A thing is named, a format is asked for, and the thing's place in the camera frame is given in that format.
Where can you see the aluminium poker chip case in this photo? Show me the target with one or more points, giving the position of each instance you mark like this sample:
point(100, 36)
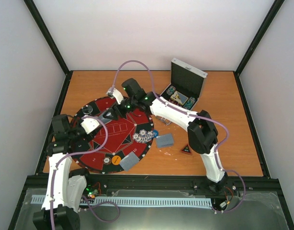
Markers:
point(187, 80)

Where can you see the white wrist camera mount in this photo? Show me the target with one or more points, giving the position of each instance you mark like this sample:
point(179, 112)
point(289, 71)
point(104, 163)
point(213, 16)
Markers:
point(114, 93)
point(90, 123)

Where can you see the light blue cable duct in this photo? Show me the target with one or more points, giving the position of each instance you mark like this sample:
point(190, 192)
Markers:
point(148, 202)

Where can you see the blue small blind button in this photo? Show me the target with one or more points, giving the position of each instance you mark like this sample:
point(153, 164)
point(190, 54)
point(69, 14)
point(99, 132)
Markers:
point(155, 133)

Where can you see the orange black poker chip stack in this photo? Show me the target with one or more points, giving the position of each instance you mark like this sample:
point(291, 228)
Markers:
point(107, 160)

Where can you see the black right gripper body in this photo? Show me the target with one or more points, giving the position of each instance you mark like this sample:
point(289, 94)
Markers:
point(131, 102)

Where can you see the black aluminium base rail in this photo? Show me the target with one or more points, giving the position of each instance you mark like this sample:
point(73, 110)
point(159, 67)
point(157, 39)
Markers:
point(196, 185)

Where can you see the grey card deck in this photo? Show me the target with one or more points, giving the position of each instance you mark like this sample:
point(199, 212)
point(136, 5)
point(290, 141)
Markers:
point(102, 120)

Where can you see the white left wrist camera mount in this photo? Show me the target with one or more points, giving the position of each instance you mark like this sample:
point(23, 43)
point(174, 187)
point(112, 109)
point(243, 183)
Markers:
point(90, 123)

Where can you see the orange big blind button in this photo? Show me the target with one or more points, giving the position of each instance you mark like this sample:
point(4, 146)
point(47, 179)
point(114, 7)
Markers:
point(116, 160)

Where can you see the clear dealer button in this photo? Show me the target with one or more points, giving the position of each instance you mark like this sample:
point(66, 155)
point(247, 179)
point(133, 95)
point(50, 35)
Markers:
point(87, 109)

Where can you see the round red black poker mat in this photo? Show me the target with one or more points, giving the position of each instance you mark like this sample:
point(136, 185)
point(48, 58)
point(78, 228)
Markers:
point(120, 138)

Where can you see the red black triangular button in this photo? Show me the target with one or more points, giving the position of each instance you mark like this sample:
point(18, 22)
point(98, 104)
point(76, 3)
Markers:
point(186, 150)

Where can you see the grey playing cards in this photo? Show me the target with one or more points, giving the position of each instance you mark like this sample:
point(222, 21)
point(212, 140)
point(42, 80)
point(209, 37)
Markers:
point(165, 140)

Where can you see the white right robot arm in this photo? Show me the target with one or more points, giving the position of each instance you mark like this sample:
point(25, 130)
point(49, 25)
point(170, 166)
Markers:
point(200, 128)

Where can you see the grey playing card on mat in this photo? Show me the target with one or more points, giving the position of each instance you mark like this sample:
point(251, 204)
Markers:
point(129, 161)

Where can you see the poker chip row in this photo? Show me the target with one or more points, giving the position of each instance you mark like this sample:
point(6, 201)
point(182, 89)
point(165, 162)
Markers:
point(170, 91)
point(189, 103)

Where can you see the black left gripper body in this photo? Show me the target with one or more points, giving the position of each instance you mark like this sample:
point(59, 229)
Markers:
point(89, 137)

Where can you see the boxed card deck in case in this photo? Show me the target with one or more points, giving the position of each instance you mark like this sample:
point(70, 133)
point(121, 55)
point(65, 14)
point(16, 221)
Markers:
point(179, 98)

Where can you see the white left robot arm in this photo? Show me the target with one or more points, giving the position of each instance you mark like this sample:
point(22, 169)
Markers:
point(65, 187)

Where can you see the blue white poker chips pile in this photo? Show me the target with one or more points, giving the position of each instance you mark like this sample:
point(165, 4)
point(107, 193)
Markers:
point(143, 136)

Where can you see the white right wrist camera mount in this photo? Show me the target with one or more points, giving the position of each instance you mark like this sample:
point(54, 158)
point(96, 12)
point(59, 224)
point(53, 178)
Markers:
point(114, 93)

